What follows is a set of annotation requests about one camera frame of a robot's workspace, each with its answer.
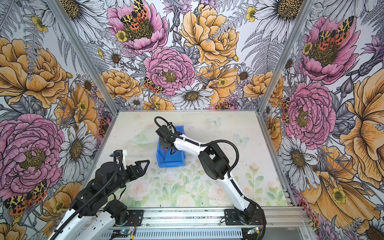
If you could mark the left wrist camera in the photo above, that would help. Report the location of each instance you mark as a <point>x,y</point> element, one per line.
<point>119,157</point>

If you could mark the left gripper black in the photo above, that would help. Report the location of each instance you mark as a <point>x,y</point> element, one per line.
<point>131,168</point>

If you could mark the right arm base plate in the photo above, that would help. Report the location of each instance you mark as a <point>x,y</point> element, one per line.
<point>234,217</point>

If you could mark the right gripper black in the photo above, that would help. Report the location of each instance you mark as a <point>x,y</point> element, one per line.
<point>163,142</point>

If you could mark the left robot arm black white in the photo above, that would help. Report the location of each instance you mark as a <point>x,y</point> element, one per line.
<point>109,178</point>

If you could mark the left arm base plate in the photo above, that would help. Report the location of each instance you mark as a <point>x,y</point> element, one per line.
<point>133,218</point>

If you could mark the blue plastic bin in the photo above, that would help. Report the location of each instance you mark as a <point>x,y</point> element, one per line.
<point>169,158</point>

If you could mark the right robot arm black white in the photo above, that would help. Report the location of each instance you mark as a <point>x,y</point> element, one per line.
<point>217,166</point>

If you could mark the aluminium mounting rail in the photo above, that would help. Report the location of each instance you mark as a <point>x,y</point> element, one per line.
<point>276,217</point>

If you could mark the green circuit board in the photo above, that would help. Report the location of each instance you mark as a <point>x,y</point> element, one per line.
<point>122,234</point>

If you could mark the white perforated cable duct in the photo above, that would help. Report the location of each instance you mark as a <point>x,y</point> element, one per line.
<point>199,233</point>

